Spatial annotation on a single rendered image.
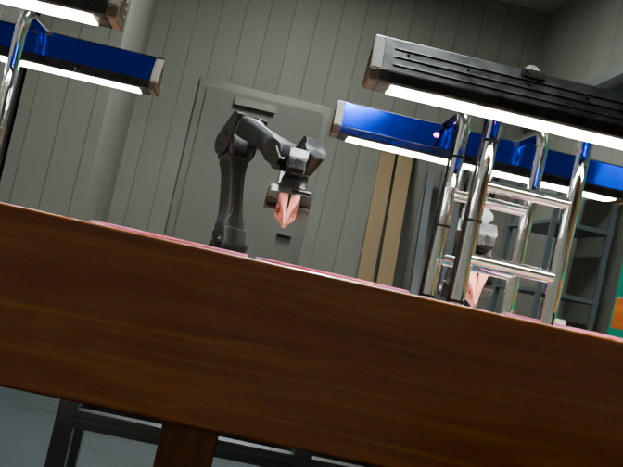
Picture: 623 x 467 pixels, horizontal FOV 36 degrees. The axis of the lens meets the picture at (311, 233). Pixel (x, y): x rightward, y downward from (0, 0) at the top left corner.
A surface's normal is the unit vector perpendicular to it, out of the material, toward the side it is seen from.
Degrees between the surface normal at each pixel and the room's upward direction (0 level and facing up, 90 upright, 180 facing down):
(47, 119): 90
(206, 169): 90
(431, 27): 90
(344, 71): 90
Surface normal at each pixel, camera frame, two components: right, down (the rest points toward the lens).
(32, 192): 0.09, -0.02
